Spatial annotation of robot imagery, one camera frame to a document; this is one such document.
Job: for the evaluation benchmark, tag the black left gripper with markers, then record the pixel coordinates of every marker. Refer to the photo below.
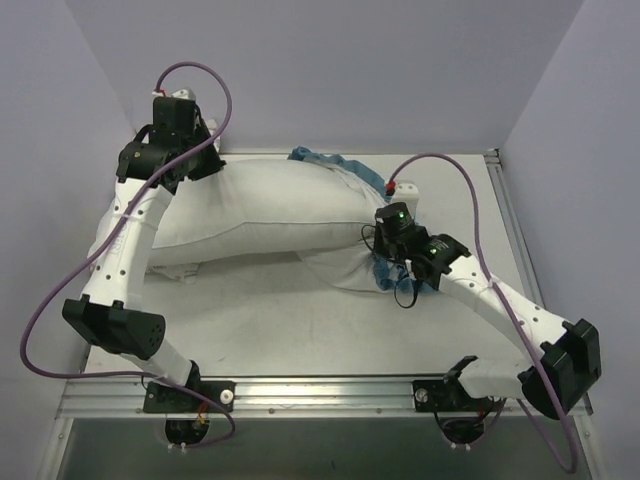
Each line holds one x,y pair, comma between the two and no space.
209,163

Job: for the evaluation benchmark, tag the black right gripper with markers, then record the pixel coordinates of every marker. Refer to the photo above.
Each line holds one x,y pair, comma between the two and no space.
382,242

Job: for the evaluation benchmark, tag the blue white houndstooth pillowcase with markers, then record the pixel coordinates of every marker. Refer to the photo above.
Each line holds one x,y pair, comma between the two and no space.
350,165

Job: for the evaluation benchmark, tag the white pillow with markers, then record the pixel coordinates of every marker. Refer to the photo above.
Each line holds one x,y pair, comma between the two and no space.
314,210

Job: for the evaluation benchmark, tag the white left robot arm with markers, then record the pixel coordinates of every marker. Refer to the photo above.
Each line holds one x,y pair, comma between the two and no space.
109,313

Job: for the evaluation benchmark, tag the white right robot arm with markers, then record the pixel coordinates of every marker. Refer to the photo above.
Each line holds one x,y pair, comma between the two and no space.
562,360

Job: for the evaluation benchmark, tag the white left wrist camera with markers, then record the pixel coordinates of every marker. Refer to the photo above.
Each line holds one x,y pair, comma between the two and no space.
184,94

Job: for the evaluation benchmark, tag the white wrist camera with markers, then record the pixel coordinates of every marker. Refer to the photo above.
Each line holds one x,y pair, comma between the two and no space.
184,94
402,191

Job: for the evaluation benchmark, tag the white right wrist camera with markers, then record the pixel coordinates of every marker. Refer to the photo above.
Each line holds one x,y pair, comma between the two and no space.
402,191

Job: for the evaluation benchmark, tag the aluminium right side rail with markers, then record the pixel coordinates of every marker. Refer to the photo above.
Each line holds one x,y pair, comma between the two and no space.
513,228

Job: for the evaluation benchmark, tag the aluminium rail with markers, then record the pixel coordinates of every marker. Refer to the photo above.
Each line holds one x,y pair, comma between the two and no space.
513,228
256,397

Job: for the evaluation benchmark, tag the aluminium front rail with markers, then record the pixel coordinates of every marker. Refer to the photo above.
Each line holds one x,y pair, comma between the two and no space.
256,397

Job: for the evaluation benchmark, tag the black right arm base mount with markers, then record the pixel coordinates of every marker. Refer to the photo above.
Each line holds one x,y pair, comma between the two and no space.
462,420

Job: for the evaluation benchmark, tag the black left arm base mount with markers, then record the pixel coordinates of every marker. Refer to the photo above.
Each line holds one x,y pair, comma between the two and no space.
188,409

